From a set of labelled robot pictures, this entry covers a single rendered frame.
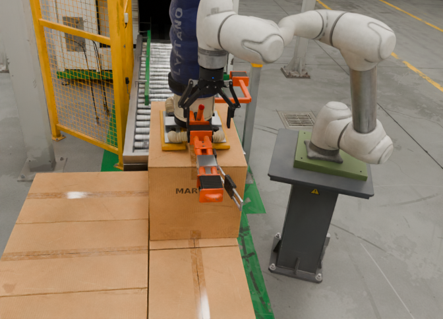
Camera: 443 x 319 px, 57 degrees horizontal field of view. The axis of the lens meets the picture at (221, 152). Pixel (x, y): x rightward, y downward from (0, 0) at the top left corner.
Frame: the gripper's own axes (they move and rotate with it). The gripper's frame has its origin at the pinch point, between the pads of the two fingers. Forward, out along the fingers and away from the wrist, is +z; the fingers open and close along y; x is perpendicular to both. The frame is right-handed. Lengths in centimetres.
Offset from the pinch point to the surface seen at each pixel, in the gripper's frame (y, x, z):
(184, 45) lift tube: 6.1, -34.4, -15.0
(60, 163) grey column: 91, -157, 121
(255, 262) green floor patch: -41, -48, 122
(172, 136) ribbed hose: 10.7, -25.0, 19.3
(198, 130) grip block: 1.3, -17.2, 12.2
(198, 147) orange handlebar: 2.4, -4.8, 12.5
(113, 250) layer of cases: 36, -11, 68
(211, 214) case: -6, -15, 53
